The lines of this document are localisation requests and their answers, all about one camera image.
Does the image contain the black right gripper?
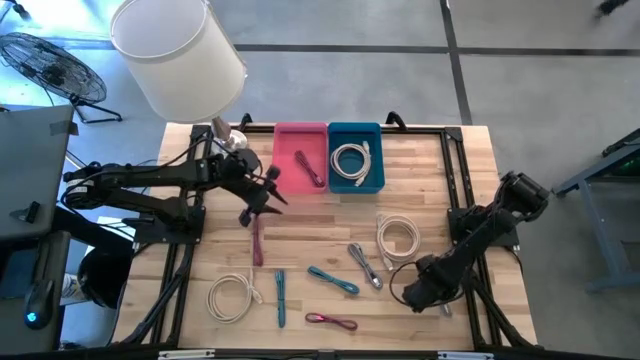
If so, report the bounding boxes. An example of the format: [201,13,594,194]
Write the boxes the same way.
[402,252,471,314]

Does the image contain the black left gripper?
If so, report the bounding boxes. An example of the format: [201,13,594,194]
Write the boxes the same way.
[219,149,290,227]

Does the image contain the maroon tool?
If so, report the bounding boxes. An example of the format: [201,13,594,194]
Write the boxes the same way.
[251,213,265,268]

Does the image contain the red black braided USB cable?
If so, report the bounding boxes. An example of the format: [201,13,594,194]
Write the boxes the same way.
[293,149,327,189]

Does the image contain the beige USB cable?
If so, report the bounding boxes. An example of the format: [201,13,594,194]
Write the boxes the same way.
[206,269,264,325]
[329,140,373,188]
[375,213,422,271]

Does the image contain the grey white braided USB cable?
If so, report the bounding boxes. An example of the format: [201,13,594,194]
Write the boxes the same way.
[347,242,385,291]

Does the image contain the teal braided USB cable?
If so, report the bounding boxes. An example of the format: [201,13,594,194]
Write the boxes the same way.
[274,269,287,330]
[306,265,361,295]

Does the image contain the pink black braided USB cable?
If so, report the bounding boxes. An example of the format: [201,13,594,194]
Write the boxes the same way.
[304,312,359,332]

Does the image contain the pink plastic bin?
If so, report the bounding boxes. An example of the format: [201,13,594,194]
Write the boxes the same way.
[272,122,330,195]

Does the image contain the blue plastic bin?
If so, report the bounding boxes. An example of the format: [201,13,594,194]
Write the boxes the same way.
[327,122,387,195]

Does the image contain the silver lamp with white shade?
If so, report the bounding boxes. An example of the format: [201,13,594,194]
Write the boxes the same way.
[109,0,250,151]

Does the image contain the black round stool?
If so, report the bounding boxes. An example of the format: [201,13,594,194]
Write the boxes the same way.
[77,247,134,309]

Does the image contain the blue grey metal table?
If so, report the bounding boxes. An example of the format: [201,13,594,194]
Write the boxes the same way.
[551,127,640,294]

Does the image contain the white crumpled bag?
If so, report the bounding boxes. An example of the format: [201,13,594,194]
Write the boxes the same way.
[59,272,94,306]

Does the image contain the grey tape strip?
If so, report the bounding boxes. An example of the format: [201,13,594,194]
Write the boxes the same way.
[48,119,80,137]

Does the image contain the grey desk top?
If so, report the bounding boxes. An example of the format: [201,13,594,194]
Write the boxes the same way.
[0,104,80,241]

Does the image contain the small black desk clamp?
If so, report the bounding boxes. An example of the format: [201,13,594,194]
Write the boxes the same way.
[9,200,42,225]

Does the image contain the black computer mouse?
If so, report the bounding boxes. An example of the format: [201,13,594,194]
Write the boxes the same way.
[23,278,56,331]

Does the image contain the black floor fan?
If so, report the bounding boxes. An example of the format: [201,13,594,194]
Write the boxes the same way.
[0,32,124,125]

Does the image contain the dark grey desk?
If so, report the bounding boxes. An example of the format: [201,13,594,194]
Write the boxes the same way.
[0,229,71,351]

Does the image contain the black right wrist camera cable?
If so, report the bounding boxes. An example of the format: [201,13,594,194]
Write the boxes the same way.
[388,259,426,307]

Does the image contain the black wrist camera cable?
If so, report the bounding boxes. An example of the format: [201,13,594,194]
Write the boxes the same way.
[388,259,426,307]
[142,137,216,174]

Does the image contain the black left wrist camera cable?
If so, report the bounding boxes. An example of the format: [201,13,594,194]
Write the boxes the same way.
[142,137,216,174]

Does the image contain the black aluminium rig frame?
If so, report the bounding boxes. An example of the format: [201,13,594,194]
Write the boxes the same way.
[112,112,539,360]

